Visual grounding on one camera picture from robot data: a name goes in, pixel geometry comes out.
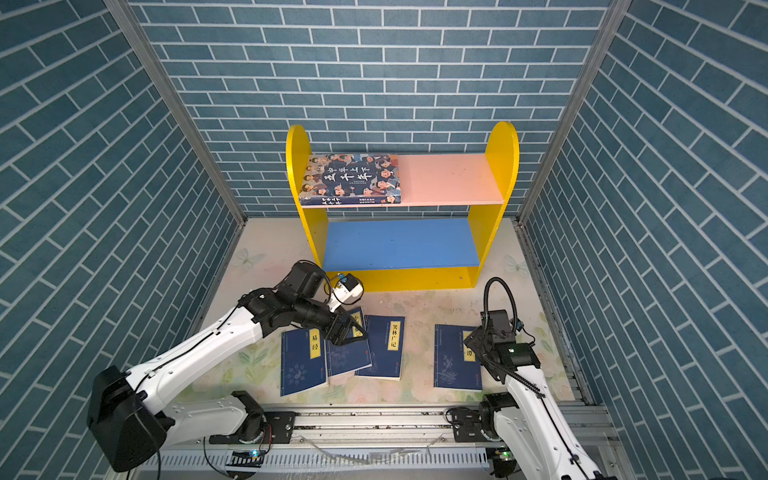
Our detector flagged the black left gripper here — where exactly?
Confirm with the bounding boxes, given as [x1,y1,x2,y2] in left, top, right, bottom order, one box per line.
[293,299,371,346]

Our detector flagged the blue book yellow label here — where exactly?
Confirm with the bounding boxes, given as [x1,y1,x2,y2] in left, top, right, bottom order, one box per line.
[355,315,405,380]
[434,324,482,391]
[326,307,372,377]
[280,328,328,397]

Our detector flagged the colourful cartoon history book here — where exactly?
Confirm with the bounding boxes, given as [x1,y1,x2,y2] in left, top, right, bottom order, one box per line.
[298,153,402,206]

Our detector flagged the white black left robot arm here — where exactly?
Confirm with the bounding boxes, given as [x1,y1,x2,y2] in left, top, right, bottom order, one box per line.
[86,284,364,473]

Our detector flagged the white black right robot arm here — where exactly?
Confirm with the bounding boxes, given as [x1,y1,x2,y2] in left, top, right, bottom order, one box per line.
[464,310,608,479]

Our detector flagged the yellow pink blue bookshelf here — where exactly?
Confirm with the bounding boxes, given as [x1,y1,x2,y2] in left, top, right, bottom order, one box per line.
[297,121,520,292]

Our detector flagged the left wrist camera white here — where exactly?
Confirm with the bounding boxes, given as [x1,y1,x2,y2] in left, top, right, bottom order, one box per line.
[328,274,364,312]

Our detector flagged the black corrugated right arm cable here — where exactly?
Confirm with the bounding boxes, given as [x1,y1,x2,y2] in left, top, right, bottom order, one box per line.
[482,276,541,385]

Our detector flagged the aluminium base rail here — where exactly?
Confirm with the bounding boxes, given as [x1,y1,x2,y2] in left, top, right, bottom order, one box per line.
[127,403,633,479]

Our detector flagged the right aluminium corner post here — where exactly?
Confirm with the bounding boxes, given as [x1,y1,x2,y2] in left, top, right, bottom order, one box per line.
[517,0,631,226]

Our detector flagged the aluminium corner post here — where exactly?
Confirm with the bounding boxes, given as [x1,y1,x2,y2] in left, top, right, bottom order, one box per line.
[104,0,247,228]
[517,0,631,226]

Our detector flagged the left aluminium corner post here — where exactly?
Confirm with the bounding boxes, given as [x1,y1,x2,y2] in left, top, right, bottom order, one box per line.
[104,0,247,228]

